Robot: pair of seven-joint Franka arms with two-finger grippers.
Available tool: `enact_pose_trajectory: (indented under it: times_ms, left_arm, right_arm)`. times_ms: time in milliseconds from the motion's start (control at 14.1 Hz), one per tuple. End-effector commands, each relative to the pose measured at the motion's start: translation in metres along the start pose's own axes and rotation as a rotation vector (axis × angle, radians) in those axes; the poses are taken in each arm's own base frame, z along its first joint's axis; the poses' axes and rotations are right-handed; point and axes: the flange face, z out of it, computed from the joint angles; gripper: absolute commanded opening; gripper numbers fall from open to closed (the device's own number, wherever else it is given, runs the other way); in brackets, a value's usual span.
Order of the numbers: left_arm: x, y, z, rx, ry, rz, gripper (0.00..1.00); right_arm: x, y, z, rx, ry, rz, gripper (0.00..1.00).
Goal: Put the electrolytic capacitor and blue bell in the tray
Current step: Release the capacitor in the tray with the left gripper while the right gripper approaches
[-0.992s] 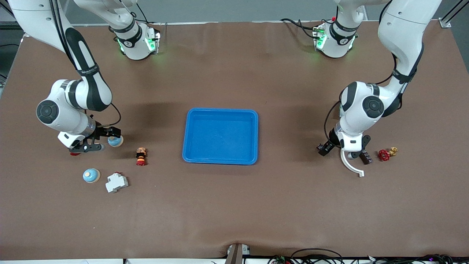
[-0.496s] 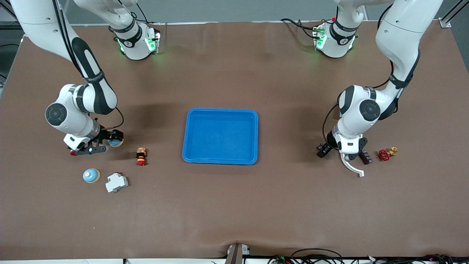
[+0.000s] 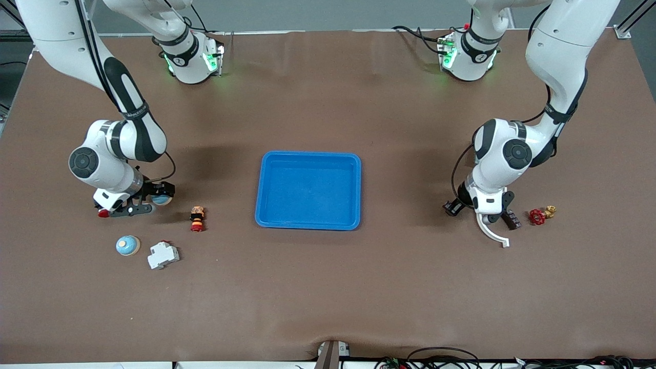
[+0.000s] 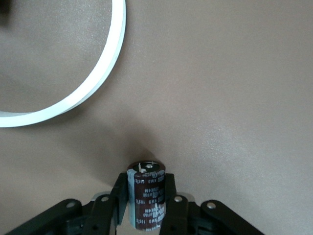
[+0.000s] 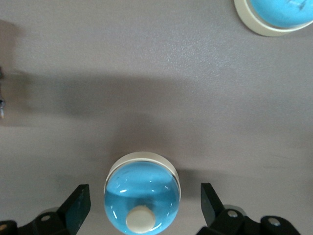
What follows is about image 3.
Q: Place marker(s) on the small dark connector block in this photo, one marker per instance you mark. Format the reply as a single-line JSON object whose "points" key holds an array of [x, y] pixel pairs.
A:
{"points": [[451, 207]]}

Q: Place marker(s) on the blue bell with orange knob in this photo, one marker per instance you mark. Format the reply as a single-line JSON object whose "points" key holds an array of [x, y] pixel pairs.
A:
{"points": [[163, 200], [127, 245]]}

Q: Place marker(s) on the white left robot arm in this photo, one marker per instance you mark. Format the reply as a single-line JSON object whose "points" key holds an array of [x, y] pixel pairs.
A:
{"points": [[569, 51]]}

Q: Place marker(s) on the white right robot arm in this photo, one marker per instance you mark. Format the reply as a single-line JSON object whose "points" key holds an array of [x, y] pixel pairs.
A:
{"points": [[56, 36]]}

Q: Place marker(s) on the blue plastic tray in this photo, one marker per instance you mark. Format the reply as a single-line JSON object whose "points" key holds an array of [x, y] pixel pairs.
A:
{"points": [[307, 195]]}

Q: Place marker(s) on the red emergency button black body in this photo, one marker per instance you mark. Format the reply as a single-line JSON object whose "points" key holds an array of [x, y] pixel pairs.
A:
{"points": [[104, 213]]}

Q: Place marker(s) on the orange and red push button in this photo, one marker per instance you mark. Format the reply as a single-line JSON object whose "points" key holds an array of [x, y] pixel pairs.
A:
{"points": [[197, 218]]}

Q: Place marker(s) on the white circuit breaker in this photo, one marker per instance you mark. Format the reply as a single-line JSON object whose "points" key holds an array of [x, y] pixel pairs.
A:
{"points": [[163, 255]]}

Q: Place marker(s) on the white curved plastic bracket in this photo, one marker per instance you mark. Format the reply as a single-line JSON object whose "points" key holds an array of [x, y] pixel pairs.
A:
{"points": [[492, 237]]}

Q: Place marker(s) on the white table edge rail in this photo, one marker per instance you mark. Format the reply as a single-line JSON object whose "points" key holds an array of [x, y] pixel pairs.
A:
{"points": [[77, 366]]}

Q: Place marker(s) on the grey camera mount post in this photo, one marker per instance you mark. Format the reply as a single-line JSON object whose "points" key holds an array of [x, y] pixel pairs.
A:
{"points": [[328, 356]]}

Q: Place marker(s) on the aluminium frame profile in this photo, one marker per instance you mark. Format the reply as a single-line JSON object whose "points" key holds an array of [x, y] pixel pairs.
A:
{"points": [[10, 34], [622, 32]]}

